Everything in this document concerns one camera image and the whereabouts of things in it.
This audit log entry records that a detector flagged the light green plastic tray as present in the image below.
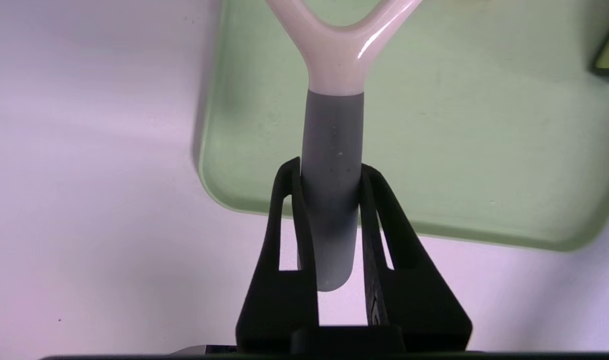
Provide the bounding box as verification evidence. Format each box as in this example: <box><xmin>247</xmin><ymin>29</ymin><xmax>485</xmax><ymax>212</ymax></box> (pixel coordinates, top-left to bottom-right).
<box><xmin>197</xmin><ymin>0</ymin><xmax>609</xmax><ymax>252</ymax></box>

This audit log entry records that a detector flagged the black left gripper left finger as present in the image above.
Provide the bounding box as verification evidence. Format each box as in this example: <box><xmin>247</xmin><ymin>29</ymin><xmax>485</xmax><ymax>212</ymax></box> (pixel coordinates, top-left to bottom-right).
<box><xmin>236</xmin><ymin>157</ymin><xmax>319</xmax><ymax>353</ymax></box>

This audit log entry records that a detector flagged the white peeler with grey handle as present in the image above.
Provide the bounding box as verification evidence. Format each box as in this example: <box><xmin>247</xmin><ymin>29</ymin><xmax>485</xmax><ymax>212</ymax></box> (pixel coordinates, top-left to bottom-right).
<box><xmin>264</xmin><ymin>0</ymin><xmax>423</xmax><ymax>292</ymax></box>

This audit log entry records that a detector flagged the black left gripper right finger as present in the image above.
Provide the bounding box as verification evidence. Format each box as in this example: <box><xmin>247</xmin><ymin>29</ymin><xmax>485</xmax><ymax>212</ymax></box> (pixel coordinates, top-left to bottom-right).
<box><xmin>359</xmin><ymin>163</ymin><xmax>473</xmax><ymax>353</ymax></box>

